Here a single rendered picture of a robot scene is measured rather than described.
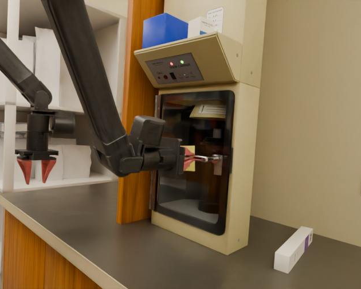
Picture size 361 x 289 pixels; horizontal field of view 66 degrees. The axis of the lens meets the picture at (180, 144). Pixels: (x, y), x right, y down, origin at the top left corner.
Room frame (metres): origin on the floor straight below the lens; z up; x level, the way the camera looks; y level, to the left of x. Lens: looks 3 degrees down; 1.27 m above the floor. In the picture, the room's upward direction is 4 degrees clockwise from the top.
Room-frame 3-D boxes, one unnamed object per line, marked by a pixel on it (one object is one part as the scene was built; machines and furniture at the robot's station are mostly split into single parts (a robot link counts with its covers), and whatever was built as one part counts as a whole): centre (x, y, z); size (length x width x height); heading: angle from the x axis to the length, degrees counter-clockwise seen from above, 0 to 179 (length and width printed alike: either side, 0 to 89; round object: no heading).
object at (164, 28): (0.87, 0.07, 1.56); 0.10 x 0.10 x 0.09; 47
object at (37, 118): (0.82, 0.41, 1.27); 0.07 x 0.06 x 0.07; 126
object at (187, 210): (0.85, -0.02, 1.19); 0.30 x 0.01 x 0.40; 46
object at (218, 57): (0.81, 0.01, 1.46); 0.32 x 0.11 x 0.10; 47
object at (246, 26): (0.95, -0.12, 1.33); 0.32 x 0.25 x 0.77; 47
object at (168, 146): (0.70, 0.04, 1.20); 0.07 x 0.07 x 0.10; 49
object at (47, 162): (0.82, 0.41, 1.13); 0.07 x 0.07 x 0.09; 47
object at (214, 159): (0.78, -0.06, 1.20); 0.10 x 0.05 x 0.03; 46
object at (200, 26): (0.77, -0.04, 1.54); 0.05 x 0.05 x 0.06; 37
